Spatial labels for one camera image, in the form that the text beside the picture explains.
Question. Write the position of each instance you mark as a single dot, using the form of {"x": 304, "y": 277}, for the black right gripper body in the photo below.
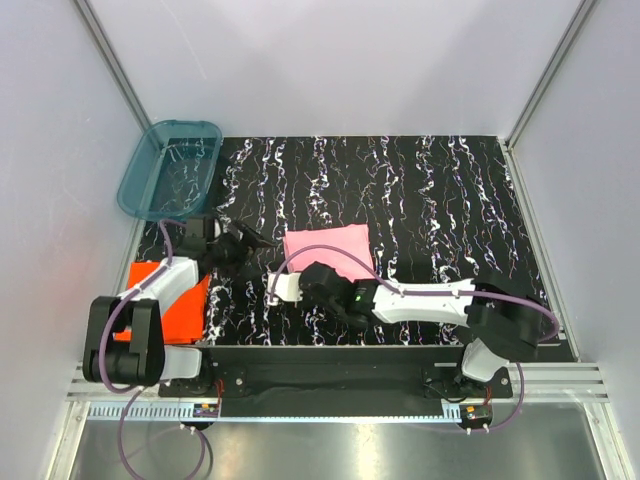
{"x": 337, "y": 311}

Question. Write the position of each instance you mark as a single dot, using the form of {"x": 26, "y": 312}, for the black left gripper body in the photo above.
{"x": 230, "y": 253}

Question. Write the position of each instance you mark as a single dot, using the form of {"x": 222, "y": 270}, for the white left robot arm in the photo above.
{"x": 124, "y": 345}

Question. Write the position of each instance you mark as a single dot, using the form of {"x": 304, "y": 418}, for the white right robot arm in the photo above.
{"x": 507, "y": 324}

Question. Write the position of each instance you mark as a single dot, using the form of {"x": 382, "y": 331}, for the folded orange t shirt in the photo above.
{"x": 183, "y": 323}

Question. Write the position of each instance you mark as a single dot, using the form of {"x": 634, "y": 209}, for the teal plastic bin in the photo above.
{"x": 171, "y": 170}

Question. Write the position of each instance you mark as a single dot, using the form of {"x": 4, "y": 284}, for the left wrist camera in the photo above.
{"x": 201, "y": 231}

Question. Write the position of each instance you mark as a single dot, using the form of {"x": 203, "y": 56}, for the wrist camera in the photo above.
{"x": 283, "y": 288}
{"x": 201, "y": 231}

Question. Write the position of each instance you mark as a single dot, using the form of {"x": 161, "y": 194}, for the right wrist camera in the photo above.
{"x": 283, "y": 288}

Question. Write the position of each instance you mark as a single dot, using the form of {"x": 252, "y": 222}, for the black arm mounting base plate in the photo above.
{"x": 208, "y": 386}

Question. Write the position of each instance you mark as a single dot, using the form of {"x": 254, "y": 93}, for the white slotted cable duct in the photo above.
{"x": 430, "y": 412}

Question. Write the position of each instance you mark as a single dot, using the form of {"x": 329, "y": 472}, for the left aluminium frame post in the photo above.
{"x": 108, "y": 54}

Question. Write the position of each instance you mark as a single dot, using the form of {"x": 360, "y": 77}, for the aluminium frame post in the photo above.
{"x": 108, "y": 54}
{"x": 560, "y": 53}

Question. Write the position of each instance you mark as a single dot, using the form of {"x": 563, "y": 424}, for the aluminium rail crossbar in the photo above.
{"x": 539, "y": 382}

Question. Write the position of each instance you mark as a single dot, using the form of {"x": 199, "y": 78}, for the right aluminium frame post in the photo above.
{"x": 560, "y": 53}

